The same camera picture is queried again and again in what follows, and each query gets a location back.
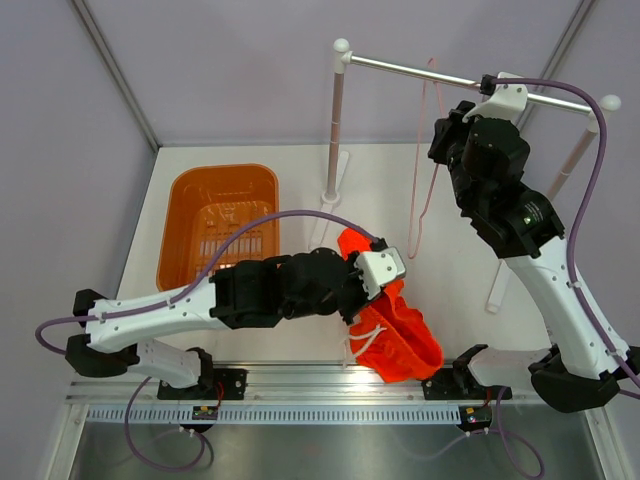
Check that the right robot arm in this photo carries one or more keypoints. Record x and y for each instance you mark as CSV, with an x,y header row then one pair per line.
x,y
582,368

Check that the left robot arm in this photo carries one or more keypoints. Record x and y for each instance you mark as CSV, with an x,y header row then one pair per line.
x,y
125,337

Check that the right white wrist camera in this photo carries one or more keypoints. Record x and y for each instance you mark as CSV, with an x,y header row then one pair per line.
x,y
505,95

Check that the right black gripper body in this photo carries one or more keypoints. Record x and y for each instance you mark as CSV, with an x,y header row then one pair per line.
x,y
448,147

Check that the orange shorts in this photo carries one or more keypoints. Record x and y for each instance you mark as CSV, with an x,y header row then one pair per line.
x,y
392,339

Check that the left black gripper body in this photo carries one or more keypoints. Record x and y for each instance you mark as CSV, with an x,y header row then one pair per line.
x,y
355,296

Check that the aluminium mounting rail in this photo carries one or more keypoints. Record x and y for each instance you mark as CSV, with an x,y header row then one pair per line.
x,y
286,383

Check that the orange plastic basket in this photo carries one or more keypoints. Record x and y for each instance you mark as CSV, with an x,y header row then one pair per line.
x,y
206,205

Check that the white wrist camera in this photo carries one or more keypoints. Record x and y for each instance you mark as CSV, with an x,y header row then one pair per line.
x,y
505,95
379,269

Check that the white slotted cable duct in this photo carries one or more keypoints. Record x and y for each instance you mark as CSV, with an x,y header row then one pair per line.
x,y
277,414

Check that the pink clothes hanger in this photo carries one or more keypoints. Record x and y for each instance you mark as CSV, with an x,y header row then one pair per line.
x,y
424,175

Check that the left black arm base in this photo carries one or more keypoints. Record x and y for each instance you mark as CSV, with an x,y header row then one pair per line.
x,y
226,383

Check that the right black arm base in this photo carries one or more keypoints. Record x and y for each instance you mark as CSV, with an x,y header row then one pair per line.
x,y
454,381

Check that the silver clothes rack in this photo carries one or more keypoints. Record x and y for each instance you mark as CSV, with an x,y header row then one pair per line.
x,y
337,163

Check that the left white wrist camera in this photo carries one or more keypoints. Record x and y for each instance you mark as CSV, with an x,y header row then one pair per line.
x,y
379,269

